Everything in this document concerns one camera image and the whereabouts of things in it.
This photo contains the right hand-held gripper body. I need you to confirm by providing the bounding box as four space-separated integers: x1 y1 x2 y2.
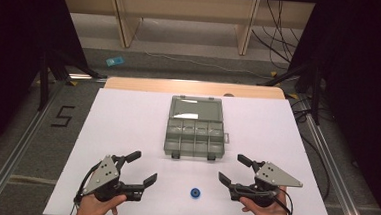
238 159 305 210

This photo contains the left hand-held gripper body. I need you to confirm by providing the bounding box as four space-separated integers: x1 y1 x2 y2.
81 152 135 205

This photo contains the person's left hand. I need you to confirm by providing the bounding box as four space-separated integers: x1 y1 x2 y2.
75 191 128 215

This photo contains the white board table cover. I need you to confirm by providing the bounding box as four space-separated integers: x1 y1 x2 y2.
42 84 343 215

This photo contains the small blue round wheel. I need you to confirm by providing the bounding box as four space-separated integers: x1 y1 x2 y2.
189 187 203 200

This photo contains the grey plastic compartment box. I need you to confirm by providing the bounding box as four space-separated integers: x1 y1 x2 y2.
162 93 233 164

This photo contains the wooden table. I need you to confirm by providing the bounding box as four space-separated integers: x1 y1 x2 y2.
102 75 287 101

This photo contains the black metal stand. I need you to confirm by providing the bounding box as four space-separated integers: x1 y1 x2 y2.
35 46 110 116
255 58 326 127

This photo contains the blue card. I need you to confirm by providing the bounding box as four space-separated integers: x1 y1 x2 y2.
105 54 127 68

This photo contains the black curtain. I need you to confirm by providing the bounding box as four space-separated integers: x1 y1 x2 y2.
0 0 94 174
278 0 381 215

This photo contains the light wooden shelf unit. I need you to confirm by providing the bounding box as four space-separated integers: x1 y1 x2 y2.
57 0 317 61

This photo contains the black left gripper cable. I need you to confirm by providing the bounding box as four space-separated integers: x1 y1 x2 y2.
71 162 102 215

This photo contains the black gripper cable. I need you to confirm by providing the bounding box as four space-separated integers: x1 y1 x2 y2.
273 186 296 215
71 162 102 215

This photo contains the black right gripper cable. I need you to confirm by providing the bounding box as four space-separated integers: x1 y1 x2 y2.
273 186 296 215

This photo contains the black floor cable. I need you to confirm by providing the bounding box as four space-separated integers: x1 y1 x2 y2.
285 96 337 201

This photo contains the aluminium floor rail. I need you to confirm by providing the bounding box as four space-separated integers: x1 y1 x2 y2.
290 95 379 215
0 75 66 215

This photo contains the bundle of black cables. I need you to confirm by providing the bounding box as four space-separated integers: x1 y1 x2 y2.
248 0 307 72

